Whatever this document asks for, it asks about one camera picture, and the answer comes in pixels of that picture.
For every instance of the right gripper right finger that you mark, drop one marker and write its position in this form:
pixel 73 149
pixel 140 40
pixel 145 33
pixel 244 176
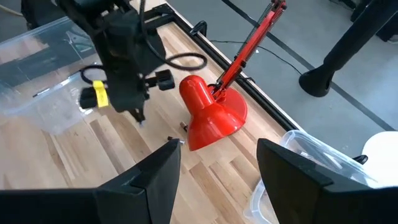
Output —
pixel 311 199

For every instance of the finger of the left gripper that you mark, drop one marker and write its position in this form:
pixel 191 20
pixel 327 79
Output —
pixel 142 116
pixel 133 114

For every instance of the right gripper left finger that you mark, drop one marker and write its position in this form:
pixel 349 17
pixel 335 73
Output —
pixel 130 202

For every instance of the silver AA battery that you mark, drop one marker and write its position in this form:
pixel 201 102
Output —
pixel 183 126

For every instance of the red desk lamp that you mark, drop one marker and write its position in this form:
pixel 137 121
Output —
pixel 214 118

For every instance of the clear plastic container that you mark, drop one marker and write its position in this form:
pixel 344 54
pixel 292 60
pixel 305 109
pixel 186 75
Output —
pixel 37 62
pixel 311 146

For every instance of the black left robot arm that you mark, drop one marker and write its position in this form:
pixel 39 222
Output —
pixel 77 9

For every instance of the small screw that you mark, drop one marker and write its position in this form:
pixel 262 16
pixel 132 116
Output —
pixel 175 140

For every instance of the black table clamp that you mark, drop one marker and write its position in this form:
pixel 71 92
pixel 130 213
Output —
pixel 360 159
pixel 199 28

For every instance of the white round disc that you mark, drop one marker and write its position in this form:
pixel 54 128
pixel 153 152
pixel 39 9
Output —
pixel 382 155

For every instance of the black pole stand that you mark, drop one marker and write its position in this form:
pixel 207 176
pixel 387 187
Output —
pixel 342 46

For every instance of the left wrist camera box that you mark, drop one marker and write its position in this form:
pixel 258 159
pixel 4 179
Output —
pixel 164 80

